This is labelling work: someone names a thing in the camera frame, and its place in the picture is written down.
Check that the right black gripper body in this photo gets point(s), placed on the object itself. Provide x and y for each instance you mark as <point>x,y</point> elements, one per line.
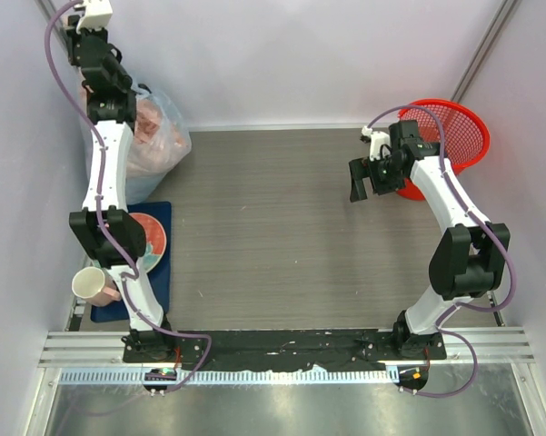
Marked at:
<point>384,178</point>

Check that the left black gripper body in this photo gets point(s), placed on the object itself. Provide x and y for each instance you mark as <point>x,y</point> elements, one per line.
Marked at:
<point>73,36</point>

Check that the red mesh trash bin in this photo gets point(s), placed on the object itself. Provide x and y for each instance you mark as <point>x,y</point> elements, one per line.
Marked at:
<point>467,138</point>

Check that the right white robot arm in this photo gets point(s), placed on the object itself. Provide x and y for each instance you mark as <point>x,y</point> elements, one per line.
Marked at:
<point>469,258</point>

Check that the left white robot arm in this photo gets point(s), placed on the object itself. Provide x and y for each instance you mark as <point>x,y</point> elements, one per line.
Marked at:
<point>109,235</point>

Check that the blue bag of trash bags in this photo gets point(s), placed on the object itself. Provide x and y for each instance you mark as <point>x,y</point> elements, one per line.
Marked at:
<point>161,141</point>

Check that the red and teal plate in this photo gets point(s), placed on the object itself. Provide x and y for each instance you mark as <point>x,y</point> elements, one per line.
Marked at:
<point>156,240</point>

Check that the dark blue mat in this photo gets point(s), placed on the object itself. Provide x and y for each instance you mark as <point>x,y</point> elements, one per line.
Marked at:
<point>159,277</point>

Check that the pink and white mug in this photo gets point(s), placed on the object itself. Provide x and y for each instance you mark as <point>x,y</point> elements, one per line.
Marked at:
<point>95,286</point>

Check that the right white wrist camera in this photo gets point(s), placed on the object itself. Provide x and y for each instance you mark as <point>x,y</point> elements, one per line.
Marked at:
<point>378,143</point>

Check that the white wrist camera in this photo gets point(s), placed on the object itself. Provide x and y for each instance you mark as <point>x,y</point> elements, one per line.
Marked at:
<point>378,143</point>
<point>93,14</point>

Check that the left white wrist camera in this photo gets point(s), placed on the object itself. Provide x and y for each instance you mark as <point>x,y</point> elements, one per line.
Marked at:
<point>93,14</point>

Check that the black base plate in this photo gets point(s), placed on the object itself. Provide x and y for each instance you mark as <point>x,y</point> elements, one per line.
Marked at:
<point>335,350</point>

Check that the white slotted cable duct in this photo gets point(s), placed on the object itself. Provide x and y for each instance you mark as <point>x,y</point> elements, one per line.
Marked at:
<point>155,377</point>

